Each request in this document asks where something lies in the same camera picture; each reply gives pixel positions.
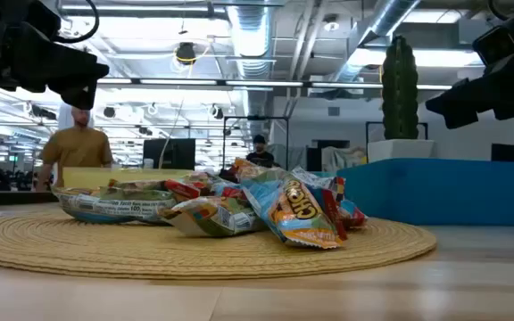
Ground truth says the black ceiling device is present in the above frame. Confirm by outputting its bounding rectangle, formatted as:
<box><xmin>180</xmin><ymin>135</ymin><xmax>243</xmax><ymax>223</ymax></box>
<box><xmin>175</xmin><ymin>42</ymin><xmax>197</xmax><ymax>66</ymax></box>

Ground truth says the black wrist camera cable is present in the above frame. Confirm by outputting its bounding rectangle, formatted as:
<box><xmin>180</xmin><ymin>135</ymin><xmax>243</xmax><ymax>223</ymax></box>
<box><xmin>54</xmin><ymin>0</ymin><xmax>101</xmax><ymax>45</ymax></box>

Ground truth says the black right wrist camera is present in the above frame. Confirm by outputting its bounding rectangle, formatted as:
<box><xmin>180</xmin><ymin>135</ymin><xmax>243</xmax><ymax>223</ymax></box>
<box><xmin>471</xmin><ymin>25</ymin><xmax>514</xmax><ymax>68</ymax></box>

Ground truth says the black low bench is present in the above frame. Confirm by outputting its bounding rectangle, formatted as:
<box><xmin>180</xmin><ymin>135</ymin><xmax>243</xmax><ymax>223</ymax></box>
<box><xmin>0</xmin><ymin>189</ymin><xmax>64</xmax><ymax>208</ymax></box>

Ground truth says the green cactus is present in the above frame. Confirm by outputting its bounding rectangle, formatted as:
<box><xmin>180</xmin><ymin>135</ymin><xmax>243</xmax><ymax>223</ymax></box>
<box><xmin>380</xmin><ymin>34</ymin><xmax>420</xmax><ymax>140</ymax></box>

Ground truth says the yellow plastic bin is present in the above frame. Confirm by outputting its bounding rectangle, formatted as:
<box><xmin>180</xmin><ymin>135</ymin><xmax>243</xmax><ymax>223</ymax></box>
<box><xmin>62</xmin><ymin>167</ymin><xmax>195</xmax><ymax>191</ymax></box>

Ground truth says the person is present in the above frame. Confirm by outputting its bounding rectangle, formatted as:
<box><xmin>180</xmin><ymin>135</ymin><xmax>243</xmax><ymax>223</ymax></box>
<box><xmin>245</xmin><ymin>134</ymin><xmax>277</xmax><ymax>169</ymax></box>
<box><xmin>35</xmin><ymin>105</ymin><xmax>114</xmax><ymax>193</ymax></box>

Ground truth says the silver ventilation duct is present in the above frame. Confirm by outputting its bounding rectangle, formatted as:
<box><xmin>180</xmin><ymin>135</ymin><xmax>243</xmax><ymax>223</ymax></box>
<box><xmin>228</xmin><ymin>4</ymin><xmax>278</xmax><ymax>130</ymax></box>
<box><xmin>327</xmin><ymin>0</ymin><xmax>421</xmax><ymax>84</ymax></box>

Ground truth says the dark blue plastic bin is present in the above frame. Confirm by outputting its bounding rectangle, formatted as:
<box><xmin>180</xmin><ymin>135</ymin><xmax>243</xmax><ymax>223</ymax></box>
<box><xmin>336</xmin><ymin>158</ymin><xmax>514</xmax><ymax>227</ymax></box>

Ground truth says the grey draped cloth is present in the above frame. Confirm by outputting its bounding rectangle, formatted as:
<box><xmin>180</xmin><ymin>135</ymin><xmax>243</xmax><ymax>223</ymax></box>
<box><xmin>321</xmin><ymin>145</ymin><xmax>369</xmax><ymax>173</ymax></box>

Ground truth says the black speaker box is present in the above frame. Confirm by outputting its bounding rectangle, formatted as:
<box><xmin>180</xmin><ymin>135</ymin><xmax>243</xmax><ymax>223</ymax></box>
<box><xmin>491</xmin><ymin>143</ymin><xmax>514</xmax><ymax>162</ymax></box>

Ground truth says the round woven straw placemat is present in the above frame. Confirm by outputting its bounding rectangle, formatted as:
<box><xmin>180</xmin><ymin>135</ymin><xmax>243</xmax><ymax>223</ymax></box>
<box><xmin>0</xmin><ymin>209</ymin><xmax>438</xmax><ymax>281</ymax></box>

